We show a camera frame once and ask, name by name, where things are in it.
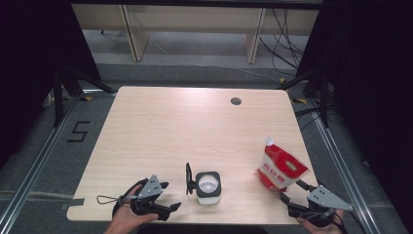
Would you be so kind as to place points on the aluminium floor rail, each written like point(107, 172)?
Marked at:
point(35, 165)
point(344, 175)

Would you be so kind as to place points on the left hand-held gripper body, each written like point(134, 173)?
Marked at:
point(151, 189)

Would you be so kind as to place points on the black metal stand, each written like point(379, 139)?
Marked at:
point(58, 97)
point(324, 97)

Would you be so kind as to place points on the light wooden desk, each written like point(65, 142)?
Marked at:
point(195, 18)

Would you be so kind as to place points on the red and white sugar bag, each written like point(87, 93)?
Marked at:
point(281, 167)

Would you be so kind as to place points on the glass jar with black lid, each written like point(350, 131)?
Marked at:
point(207, 185)

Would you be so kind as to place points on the person's left hand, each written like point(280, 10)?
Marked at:
point(128, 217)

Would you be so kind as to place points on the person's right hand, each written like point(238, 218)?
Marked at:
point(324, 230)

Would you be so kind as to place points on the grey tape strip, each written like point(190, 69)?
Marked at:
point(73, 203)

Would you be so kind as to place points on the yellow floor tape piece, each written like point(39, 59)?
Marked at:
point(282, 80)

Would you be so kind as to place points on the black curtain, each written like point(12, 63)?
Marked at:
point(32, 48)
point(373, 81)

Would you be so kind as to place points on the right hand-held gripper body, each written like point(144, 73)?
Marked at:
point(328, 199)

